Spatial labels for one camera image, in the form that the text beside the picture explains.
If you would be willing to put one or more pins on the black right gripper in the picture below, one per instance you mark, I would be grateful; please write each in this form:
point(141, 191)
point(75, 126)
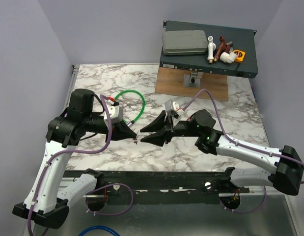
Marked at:
point(159, 138)

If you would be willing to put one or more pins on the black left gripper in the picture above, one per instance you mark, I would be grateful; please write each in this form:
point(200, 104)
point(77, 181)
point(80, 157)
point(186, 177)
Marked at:
point(121, 131)

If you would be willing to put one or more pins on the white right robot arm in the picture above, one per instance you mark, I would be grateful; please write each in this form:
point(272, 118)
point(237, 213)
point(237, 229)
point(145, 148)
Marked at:
point(281, 169)

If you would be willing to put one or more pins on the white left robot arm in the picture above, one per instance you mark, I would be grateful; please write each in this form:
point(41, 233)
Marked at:
point(45, 205)

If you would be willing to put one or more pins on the white elbow pipe fitting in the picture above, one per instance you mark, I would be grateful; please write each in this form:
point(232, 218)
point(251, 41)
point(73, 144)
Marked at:
point(228, 57)

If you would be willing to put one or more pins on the wooden board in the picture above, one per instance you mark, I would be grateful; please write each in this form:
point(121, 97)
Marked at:
point(171, 82)

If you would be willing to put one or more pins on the grey plastic case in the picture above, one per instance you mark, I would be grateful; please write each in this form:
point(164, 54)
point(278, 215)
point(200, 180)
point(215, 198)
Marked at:
point(184, 42)

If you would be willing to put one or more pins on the white pipe fitting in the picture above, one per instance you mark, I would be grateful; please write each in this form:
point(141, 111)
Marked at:
point(211, 48)

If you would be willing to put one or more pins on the brown pipe fitting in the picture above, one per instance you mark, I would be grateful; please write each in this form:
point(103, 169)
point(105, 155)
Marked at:
point(221, 48)

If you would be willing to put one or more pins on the yellow tape measure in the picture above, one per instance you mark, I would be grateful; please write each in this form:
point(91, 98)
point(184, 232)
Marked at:
point(240, 55)

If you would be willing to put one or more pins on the dark grey pipe fitting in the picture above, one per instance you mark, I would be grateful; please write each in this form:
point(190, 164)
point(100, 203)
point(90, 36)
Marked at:
point(229, 48)

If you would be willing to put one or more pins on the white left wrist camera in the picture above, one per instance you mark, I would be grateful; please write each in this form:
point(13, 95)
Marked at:
point(116, 113)

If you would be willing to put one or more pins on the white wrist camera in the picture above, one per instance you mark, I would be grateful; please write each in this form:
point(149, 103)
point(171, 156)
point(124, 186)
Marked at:
point(173, 109)
point(116, 113)

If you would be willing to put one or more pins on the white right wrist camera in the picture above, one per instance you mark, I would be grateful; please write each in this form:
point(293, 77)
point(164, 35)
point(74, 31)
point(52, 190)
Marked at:
point(173, 109)

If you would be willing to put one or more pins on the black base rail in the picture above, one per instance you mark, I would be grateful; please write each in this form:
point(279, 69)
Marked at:
point(162, 188)

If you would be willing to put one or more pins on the grey metal bracket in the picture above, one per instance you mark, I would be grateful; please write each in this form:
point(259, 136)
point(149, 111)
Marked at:
point(193, 79)

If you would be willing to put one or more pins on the aluminium side rail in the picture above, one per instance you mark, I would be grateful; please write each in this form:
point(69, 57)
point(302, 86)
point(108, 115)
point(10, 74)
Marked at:
point(71, 85)

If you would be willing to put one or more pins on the dark teal network switch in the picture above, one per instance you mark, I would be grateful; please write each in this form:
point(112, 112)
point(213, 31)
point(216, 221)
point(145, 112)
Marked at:
point(243, 39)

